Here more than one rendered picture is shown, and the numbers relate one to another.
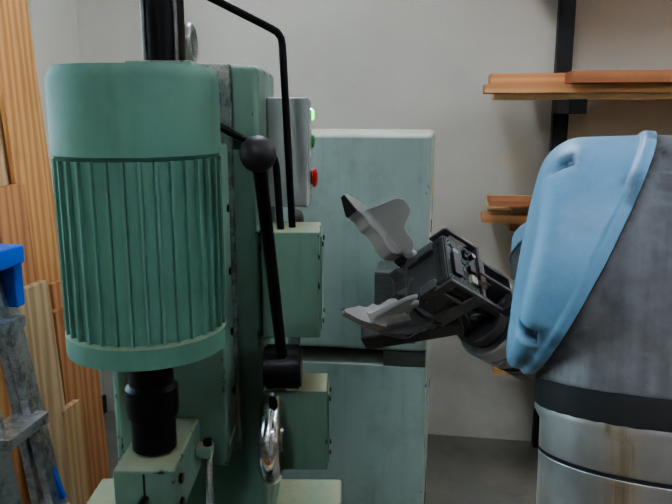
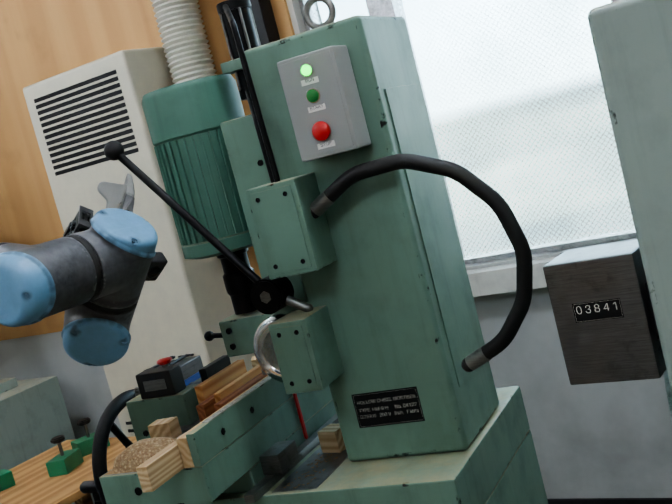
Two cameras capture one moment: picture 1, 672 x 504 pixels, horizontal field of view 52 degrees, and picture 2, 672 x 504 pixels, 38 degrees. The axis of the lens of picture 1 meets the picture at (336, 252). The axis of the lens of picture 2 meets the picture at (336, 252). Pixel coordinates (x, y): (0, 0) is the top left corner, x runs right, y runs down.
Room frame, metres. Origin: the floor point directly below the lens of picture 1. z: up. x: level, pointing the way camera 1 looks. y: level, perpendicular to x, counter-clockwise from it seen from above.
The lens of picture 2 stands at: (1.69, -1.34, 1.34)
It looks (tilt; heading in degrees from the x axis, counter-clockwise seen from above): 6 degrees down; 115
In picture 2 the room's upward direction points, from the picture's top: 15 degrees counter-clockwise
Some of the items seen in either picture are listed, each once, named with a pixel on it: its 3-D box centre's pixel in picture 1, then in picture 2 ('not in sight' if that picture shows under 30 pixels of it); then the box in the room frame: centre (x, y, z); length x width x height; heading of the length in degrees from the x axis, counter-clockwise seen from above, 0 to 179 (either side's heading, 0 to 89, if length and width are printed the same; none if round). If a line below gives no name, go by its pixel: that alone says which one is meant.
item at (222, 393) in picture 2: not in sight; (252, 386); (0.71, 0.22, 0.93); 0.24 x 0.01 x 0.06; 90
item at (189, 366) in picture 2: not in sight; (166, 373); (0.56, 0.18, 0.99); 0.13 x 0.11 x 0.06; 90
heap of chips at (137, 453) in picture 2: not in sight; (150, 450); (0.66, -0.06, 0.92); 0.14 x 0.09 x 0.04; 0
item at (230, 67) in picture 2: (165, 49); (247, 48); (0.89, 0.21, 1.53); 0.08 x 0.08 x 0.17; 0
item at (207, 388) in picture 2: not in sight; (225, 391); (0.68, 0.17, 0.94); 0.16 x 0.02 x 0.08; 90
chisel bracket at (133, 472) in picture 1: (162, 473); (263, 333); (0.77, 0.21, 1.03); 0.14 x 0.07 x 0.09; 0
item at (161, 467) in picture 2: not in sight; (240, 410); (0.75, 0.10, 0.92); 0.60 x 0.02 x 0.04; 90
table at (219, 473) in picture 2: not in sight; (221, 425); (0.64, 0.19, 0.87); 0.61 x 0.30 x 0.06; 90
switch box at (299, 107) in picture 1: (290, 151); (324, 103); (1.07, 0.07, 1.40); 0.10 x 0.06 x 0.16; 0
